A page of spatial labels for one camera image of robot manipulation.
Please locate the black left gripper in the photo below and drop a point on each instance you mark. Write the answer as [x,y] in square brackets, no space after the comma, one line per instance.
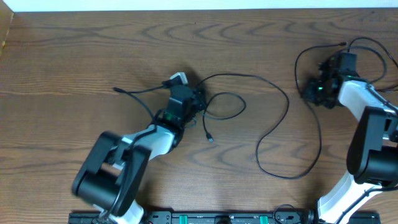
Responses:
[193,98]

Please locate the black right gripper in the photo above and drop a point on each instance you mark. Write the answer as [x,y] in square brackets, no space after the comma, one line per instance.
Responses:
[313,91]

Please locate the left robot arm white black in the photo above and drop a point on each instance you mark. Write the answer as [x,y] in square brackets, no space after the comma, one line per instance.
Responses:
[110,176]

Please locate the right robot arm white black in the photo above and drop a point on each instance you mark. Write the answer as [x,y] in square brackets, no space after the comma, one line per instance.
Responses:
[371,166]

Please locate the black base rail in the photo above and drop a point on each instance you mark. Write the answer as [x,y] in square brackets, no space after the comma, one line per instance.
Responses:
[164,217]

